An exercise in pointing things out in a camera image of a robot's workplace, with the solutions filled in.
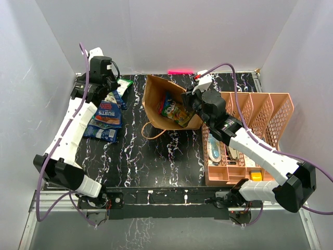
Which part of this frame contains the green white snack bag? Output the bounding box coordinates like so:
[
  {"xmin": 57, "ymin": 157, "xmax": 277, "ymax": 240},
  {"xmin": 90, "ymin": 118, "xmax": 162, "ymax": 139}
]
[{"xmin": 105, "ymin": 79, "xmax": 133, "ymax": 103}]

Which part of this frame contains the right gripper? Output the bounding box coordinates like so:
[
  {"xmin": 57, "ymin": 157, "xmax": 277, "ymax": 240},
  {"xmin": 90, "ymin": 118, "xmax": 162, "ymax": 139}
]
[{"xmin": 181, "ymin": 85, "xmax": 213, "ymax": 127}]

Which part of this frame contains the blue snack packet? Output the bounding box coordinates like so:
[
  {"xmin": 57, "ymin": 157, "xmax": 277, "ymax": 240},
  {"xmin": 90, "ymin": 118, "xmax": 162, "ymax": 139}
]
[{"xmin": 83, "ymin": 125, "xmax": 118, "ymax": 143}]

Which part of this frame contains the blue white toothbrush pack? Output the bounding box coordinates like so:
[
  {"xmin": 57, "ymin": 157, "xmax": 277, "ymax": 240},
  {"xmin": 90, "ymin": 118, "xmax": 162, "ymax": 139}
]
[{"xmin": 207, "ymin": 134, "xmax": 222, "ymax": 164}]

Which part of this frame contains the blue Burts crisps packet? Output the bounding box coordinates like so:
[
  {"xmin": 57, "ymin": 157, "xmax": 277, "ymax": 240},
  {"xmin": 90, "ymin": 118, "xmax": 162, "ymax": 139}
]
[{"xmin": 91, "ymin": 101, "xmax": 122, "ymax": 129}]

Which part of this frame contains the brown paper bag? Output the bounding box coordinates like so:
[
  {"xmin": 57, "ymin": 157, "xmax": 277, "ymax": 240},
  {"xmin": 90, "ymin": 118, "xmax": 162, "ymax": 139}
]
[{"xmin": 141, "ymin": 76, "xmax": 202, "ymax": 140}]

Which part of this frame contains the pink plastic desk organizer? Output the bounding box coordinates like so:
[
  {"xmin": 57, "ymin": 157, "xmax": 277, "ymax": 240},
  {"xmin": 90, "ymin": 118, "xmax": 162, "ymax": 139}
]
[{"xmin": 202, "ymin": 92, "xmax": 298, "ymax": 186}]

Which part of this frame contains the yellow eraser block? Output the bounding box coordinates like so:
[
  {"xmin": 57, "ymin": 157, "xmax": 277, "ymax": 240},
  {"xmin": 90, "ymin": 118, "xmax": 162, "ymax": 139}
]
[{"xmin": 250, "ymin": 170, "xmax": 262, "ymax": 181}]

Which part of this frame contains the beige stapler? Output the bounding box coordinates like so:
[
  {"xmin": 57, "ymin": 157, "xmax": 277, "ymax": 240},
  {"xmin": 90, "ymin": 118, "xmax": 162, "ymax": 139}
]
[{"xmin": 226, "ymin": 146, "xmax": 240, "ymax": 160}]

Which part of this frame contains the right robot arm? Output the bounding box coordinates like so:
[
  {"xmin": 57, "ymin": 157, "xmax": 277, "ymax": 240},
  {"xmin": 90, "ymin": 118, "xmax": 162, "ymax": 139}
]
[{"xmin": 181, "ymin": 89, "xmax": 316, "ymax": 213}]

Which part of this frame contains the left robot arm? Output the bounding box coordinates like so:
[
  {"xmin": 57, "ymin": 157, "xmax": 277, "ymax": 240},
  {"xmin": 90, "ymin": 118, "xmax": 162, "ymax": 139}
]
[{"xmin": 33, "ymin": 56, "xmax": 119, "ymax": 208}]

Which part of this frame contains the pink tape strip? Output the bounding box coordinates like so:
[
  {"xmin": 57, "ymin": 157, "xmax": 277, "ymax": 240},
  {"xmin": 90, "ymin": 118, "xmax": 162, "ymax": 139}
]
[{"xmin": 168, "ymin": 69, "xmax": 194, "ymax": 74}]

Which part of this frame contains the green yellow snack packet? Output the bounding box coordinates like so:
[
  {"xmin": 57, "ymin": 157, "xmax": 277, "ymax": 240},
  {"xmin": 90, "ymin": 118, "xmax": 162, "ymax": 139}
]
[{"xmin": 157, "ymin": 92, "xmax": 194, "ymax": 128}]

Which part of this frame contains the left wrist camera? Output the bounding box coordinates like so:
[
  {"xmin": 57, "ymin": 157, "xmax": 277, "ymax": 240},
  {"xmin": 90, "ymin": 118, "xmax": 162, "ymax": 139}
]
[{"xmin": 85, "ymin": 47, "xmax": 104, "ymax": 62}]

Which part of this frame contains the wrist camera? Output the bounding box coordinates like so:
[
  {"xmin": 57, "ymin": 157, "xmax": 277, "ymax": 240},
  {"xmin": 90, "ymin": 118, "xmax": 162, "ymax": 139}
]
[
  {"xmin": 85, "ymin": 47, "xmax": 104, "ymax": 62},
  {"xmin": 192, "ymin": 70, "xmax": 212, "ymax": 95}
]

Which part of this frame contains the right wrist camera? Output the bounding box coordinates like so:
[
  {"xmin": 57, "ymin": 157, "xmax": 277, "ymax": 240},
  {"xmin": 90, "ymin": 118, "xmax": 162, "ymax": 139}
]
[{"xmin": 192, "ymin": 70, "xmax": 212, "ymax": 95}]

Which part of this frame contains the dark blue nutrition-label packet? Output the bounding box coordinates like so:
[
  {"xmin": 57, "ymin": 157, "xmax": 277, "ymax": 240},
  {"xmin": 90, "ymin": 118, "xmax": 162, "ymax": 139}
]
[{"xmin": 110, "ymin": 90, "xmax": 127, "ymax": 110}]

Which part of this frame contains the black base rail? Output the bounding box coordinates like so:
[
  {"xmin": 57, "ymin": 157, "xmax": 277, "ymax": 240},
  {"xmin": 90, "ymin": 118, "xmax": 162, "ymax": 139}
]
[{"xmin": 79, "ymin": 186, "xmax": 261, "ymax": 221}]

